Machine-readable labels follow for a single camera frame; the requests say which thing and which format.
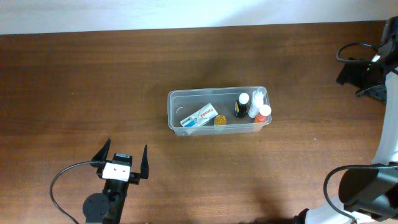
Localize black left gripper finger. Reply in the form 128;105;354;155
91;139;111;161
140;145;149;179

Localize white Panadol box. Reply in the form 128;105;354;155
180;103;218;128

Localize small jar gold lid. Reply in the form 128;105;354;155
214;114;227;126

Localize orange tablet tube white cap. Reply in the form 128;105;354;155
254;105;272;123

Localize dark syrup bottle white cap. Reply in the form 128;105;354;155
234;93;249;118

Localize white squeeze bottle clear cap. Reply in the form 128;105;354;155
248;87;266;119

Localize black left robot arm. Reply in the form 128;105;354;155
82;139;149;223

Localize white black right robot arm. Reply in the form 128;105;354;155
292;17;397;223

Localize clear plastic container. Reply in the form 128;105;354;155
167;86;272;136

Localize black left camera cable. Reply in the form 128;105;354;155
49;161;103;224

